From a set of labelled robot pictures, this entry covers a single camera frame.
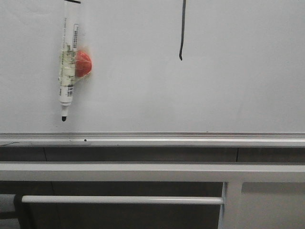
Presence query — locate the white horizontal rod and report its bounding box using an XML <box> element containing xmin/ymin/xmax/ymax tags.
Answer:
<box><xmin>21</xmin><ymin>195</ymin><xmax>224</xmax><ymax>205</ymax></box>

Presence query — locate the white marker with red magnet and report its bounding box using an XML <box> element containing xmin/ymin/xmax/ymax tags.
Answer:
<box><xmin>59</xmin><ymin>0</ymin><xmax>81</xmax><ymax>122</ymax></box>

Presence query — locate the white metal stand frame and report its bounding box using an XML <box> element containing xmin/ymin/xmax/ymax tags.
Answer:
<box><xmin>0</xmin><ymin>162</ymin><xmax>305</xmax><ymax>229</ymax></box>

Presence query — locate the white whiteboard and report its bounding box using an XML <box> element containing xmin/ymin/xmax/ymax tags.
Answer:
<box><xmin>0</xmin><ymin>0</ymin><xmax>305</xmax><ymax>147</ymax></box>

